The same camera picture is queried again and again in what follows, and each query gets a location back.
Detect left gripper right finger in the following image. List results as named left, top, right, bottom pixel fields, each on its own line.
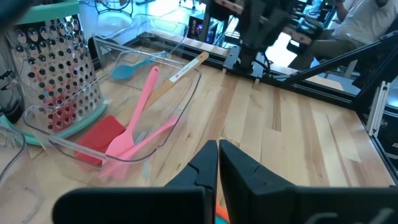
left=219, top=139, right=398, bottom=224

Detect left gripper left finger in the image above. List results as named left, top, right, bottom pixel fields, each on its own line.
left=52, top=139, right=218, bottom=224

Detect pink silicone spatula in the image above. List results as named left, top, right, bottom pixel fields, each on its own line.
left=98, top=116, right=180, bottom=182
left=104, top=65, right=161, bottom=157

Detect red spatula wooden handle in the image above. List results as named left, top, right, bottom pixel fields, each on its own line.
left=73, top=50, right=210, bottom=166

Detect orange silicone spatula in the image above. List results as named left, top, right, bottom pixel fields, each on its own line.
left=215, top=203, right=231, bottom=220

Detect blue silicone spoon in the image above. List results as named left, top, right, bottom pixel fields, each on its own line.
left=111, top=58, right=154, bottom=81

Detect clear plastic bin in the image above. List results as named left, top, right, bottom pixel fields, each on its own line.
left=88, top=13, right=191, bottom=82
left=0, top=124, right=45, bottom=224
left=23, top=36, right=203, bottom=171

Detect teal metal box grater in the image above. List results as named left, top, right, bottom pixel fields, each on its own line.
left=0, top=0, right=109, bottom=147

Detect black computer tower lights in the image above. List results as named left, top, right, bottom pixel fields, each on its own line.
left=187, top=13, right=206, bottom=40

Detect person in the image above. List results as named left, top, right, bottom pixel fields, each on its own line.
left=287, top=0, right=398, bottom=72

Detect silver aluminium post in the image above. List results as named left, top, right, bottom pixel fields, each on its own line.
left=366, top=80, right=392, bottom=138

